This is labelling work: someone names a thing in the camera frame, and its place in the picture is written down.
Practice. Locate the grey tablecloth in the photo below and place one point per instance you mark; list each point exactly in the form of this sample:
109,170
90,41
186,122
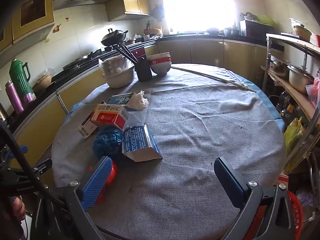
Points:
193,119

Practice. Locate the yellow pot with lid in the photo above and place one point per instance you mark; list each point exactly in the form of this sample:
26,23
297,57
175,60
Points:
302,32

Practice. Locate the blue white box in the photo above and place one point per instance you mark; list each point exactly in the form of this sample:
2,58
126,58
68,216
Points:
139,145

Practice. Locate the long bamboo stick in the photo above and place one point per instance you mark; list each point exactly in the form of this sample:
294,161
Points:
216,78

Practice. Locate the black wok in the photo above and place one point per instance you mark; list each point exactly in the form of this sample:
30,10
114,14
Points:
114,37

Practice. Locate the white tissue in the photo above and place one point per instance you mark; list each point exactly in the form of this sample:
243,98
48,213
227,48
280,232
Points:
137,101

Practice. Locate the red plastic trash basket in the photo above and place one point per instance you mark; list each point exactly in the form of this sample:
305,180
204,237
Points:
278,217

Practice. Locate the stacked red white bowls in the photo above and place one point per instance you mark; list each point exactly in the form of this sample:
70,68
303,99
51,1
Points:
160,63

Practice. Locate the steel pot on shelf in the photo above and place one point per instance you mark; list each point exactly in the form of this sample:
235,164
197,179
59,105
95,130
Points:
299,79

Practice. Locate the orange plastic bag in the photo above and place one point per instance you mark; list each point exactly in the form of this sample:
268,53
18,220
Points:
109,181

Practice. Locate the green thermos jug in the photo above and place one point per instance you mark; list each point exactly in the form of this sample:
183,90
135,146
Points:
20,76

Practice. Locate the black chopstick holder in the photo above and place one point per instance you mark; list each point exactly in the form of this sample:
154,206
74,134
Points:
143,70

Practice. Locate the bagged white bowls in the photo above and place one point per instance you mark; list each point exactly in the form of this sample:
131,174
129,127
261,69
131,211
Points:
114,65

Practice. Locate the white Plendil medicine box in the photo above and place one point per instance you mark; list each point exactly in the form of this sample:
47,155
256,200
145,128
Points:
87,127

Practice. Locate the large white basin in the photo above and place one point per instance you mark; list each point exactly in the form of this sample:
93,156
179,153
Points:
121,79

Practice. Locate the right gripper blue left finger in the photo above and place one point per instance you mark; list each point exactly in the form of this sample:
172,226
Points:
93,182

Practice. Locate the metal kitchen shelf rack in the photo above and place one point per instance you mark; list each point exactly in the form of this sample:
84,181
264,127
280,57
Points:
302,148

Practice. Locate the red white medicine box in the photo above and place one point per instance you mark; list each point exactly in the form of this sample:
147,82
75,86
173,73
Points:
107,115

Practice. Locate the blue plastic bag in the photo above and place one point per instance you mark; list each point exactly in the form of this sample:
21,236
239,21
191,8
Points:
109,143

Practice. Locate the person's left hand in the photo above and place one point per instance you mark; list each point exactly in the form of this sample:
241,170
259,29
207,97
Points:
18,208

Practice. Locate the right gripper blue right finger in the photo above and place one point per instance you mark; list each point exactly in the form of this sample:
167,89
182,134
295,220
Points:
232,181

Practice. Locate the blue toothpaste box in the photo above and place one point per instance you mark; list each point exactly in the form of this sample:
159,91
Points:
121,99

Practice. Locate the microwave oven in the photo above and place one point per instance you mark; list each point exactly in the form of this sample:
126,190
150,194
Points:
255,30

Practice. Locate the purple thermos bottle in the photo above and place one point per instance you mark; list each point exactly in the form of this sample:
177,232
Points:
13,97

